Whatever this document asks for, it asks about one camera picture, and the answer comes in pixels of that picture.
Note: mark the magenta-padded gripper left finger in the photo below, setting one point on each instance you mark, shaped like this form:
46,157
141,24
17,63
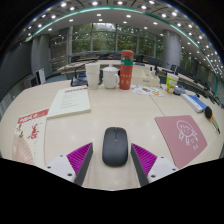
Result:
61,166

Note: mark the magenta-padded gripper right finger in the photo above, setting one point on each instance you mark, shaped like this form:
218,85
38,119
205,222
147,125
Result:
161,167

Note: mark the black computer mouse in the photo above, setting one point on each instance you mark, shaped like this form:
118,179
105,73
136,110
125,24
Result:
115,148

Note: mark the pink printed mouse pad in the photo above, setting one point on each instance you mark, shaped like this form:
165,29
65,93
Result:
173,143

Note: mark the red and white pamphlet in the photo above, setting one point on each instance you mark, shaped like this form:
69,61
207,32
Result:
31,136

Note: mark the white booklet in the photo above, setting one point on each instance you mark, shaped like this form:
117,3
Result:
70,101

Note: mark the black handheld microphone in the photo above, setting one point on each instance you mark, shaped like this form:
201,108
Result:
208,113

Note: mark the colourful sticker sheet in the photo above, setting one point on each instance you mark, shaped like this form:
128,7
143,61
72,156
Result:
146,90

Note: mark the dark conference phone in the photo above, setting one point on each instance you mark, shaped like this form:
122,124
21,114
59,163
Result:
179,90

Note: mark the green printed paper drink cup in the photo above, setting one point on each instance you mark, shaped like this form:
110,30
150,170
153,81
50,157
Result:
171,84

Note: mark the white floor-standing appliance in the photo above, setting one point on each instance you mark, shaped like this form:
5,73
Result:
41,76

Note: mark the white lidded mug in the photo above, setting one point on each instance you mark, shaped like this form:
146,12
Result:
110,79

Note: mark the red thermos bottle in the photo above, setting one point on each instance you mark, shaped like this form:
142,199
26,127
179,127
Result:
126,73

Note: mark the dark office chairs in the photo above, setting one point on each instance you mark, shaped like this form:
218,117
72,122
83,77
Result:
153,61

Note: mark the long curved conference desk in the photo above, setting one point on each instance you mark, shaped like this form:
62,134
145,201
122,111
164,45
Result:
103,62

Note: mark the ceiling lights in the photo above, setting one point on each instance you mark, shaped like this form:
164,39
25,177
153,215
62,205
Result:
94,3

